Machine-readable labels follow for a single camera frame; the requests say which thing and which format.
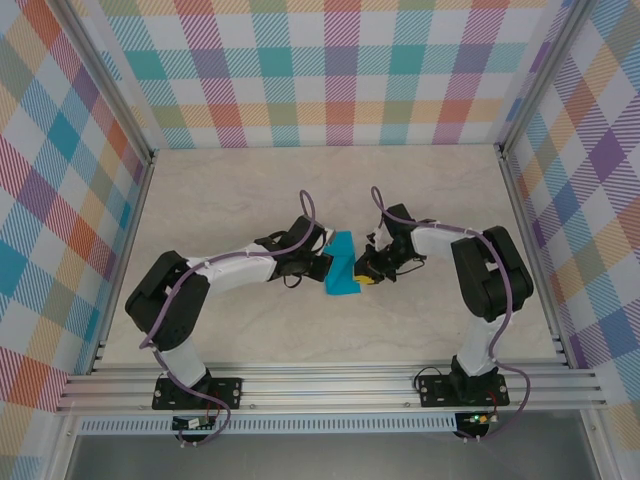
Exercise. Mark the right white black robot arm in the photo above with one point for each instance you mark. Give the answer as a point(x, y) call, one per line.
point(495, 275)

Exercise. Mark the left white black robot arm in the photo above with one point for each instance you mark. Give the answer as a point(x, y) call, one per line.
point(167, 305)

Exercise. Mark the aluminium mounting rail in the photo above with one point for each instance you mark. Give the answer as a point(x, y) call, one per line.
point(330, 387)

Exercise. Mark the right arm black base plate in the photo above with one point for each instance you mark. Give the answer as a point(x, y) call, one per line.
point(432, 390)

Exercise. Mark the aluminium side rail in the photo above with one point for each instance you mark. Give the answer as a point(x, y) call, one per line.
point(122, 260)
point(532, 250)

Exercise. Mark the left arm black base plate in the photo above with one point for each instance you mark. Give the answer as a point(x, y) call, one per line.
point(227, 392)

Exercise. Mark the aluminium frame post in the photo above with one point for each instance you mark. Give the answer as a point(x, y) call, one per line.
point(107, 82)
point(540, 80)

